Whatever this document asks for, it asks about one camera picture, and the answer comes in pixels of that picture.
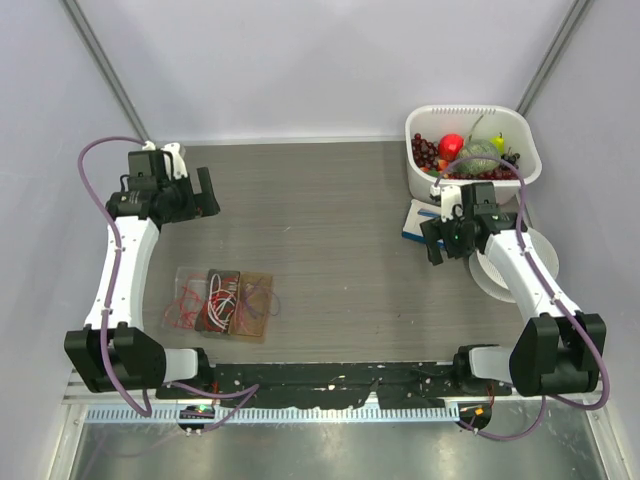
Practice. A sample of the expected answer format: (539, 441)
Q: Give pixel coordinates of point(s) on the red grapes front row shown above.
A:
(498, 174)

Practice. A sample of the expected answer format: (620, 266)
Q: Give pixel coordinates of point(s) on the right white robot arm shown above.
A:
(560, 348)

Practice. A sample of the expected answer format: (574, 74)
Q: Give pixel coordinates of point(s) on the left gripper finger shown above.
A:
(205, 181)
(207, 204)

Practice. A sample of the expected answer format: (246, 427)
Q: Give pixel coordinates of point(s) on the red apple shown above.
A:
(449, 146)

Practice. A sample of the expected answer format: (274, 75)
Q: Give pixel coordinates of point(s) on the dark red grape bunch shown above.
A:
(425, 153)

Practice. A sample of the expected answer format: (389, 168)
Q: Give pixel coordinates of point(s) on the slotted cable duct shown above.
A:
(369, 413)

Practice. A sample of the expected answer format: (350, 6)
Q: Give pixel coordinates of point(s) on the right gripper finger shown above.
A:
(430, 232)
(434, 254)

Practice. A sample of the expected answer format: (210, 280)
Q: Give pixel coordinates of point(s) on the green netted melon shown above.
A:
(477, 157)

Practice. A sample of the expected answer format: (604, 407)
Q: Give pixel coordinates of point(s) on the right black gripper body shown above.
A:
(454, 234)

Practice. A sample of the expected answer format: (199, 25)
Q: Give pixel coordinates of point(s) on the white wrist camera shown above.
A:
(450, 201)
(175, 165)

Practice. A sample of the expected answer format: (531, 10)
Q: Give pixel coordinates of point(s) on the blue white razor box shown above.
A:
(418, 213)

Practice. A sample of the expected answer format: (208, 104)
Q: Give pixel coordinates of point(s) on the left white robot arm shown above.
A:
(112, 352)

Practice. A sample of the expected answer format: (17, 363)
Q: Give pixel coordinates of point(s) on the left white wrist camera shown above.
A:
(175, 165)

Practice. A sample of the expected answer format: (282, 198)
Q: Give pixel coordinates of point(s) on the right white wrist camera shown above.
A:
(450, 201)

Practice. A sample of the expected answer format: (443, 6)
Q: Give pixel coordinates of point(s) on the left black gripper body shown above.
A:
(181, 199)

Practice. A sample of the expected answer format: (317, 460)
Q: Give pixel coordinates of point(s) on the yellow pear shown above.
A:
(499, 142)

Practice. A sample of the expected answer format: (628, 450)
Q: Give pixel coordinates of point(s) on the black grape bunch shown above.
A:
(511, 157)

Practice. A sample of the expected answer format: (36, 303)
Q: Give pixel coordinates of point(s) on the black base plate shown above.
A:
(342, 385)

